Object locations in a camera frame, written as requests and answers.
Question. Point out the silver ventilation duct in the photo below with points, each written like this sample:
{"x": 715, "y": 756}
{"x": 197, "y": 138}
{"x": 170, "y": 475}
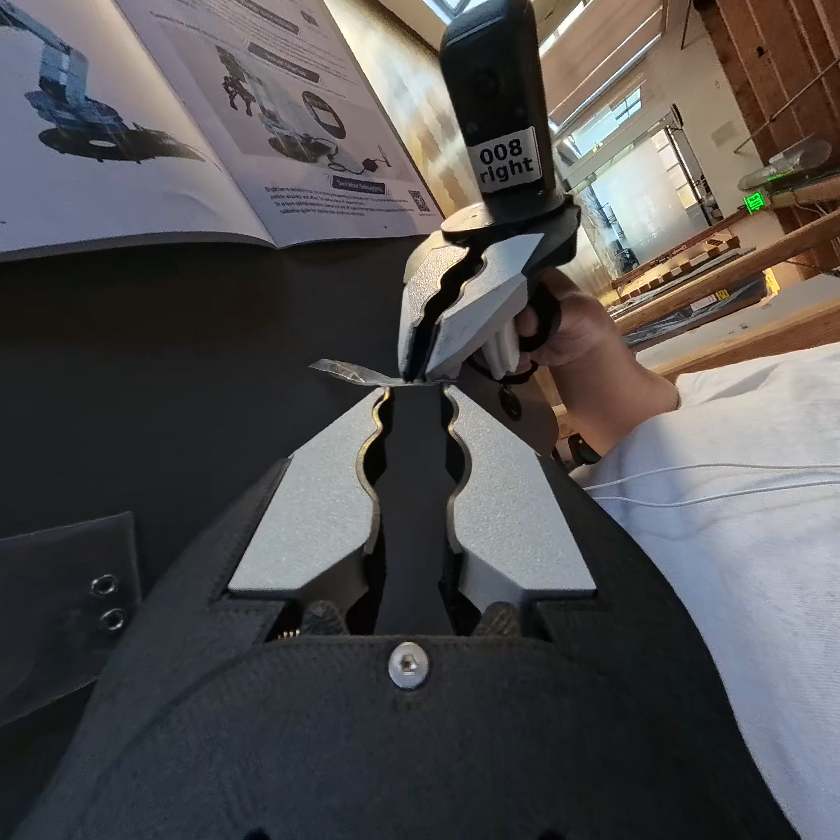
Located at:
{"x": 787, "y": 161}

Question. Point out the person in white shirt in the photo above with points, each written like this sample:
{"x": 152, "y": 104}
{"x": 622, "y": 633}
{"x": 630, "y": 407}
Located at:
{"x": 754, "y": 558}

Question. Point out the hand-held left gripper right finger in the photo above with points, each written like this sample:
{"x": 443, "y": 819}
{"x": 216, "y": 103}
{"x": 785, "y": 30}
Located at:
{"x": 525, "y": 525}

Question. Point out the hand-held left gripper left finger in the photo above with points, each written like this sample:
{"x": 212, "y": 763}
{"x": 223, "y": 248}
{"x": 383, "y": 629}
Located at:
{"x": 302, "y": 525}

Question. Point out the dark work desk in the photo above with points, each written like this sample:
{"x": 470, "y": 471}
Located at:
{"x": 164, "y": 394}

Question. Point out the green exit sign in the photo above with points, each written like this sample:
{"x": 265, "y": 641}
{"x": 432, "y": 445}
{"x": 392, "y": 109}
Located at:
{"x": 754, "y": 202}

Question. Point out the printed instruction manual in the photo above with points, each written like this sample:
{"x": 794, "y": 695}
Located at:
{"x": 164, "y": 164}

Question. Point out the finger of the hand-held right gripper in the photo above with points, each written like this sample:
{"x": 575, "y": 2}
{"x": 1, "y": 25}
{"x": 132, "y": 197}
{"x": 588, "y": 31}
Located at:
{"x": 485, "y": 302}
{"x": 420, "y": 282}

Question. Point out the person's right hand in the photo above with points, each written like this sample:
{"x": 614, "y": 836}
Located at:
{"x": 584, "y": 334}

